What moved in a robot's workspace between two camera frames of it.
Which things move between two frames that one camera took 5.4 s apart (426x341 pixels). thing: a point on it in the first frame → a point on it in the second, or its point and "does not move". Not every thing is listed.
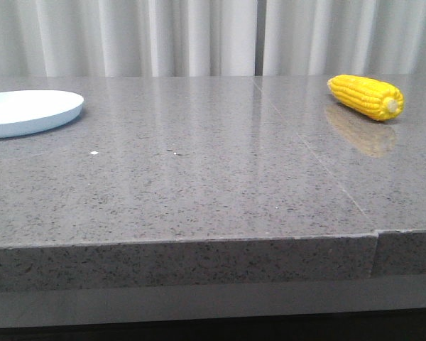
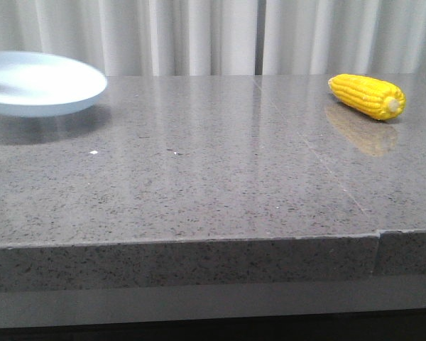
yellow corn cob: [375, 99] does not move
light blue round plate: [14, 113] → [31, 84]
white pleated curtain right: [351, 37] does not move
